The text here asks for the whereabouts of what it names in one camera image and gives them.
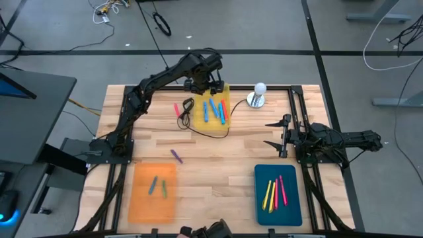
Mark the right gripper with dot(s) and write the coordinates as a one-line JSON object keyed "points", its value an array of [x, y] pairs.
{"points": [[297, 139]]}

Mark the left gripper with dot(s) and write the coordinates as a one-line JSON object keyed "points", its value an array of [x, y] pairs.
{"points": [[208, 79]]}

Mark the blue Sharpie highlighter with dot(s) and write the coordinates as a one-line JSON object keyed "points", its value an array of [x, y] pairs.
{"points": [[214, 108], [205, 111], [221, 115]]}

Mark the orange-red highlighter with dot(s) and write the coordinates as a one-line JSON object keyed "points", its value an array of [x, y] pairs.
{"points": [[225, 109]]}

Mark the pink highlighter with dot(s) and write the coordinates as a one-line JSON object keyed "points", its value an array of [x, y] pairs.
{"points": [[283, 191], [276, 195], [176, 110]]}

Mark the slim yellow highlighter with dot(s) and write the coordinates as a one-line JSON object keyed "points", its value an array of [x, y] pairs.
{"points": [[272, 198], [266, 195]]}

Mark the green highlighter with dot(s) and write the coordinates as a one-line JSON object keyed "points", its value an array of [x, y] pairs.
{"points": [[164, 189]]}

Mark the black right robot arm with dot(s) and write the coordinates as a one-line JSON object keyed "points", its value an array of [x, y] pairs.
{"points": [[347, 137]]}

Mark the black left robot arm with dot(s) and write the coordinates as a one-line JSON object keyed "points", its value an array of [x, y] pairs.
{"points": [[165, 74]]}

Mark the translucent yellow plastic bin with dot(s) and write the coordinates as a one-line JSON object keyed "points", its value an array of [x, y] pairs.
{"points": [[201, 125]]}

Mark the white bulb chrome lamp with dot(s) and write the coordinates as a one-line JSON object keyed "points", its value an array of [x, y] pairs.
{"points": [[260, 88]]}

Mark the purple highlighter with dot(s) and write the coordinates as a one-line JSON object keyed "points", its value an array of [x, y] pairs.
{"points": [[176, 156]]}

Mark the teal plastic bin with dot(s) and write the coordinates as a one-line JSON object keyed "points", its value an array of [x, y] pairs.
{"points": [[264, 218]]}

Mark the grey table foot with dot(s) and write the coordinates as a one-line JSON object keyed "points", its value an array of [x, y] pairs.
{"points": [[376, 17], [396, 102]]}

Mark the translucent orange plastic tray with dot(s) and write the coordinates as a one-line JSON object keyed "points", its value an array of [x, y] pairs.
{"points": [[145, 208]]}

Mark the dark grey desk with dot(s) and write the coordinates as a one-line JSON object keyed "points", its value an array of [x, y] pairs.
{"points": [[33, 132]]}

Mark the monitor with blue screen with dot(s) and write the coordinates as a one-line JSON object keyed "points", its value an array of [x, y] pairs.
{"points": [[13, 89]]}

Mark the dark desk with mouse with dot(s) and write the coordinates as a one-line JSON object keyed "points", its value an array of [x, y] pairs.
{"points": [[20, 185]]}

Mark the black aluminium table frame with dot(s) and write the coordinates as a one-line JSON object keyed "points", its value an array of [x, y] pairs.
{"points": [[244, 88]]}

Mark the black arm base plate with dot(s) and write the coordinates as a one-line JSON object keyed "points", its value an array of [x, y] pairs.
{"points": [[330, 159], [99, 155]]}

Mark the black desk leg frame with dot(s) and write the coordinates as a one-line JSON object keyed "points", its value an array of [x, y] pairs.
{"points": [[62, 160]]}

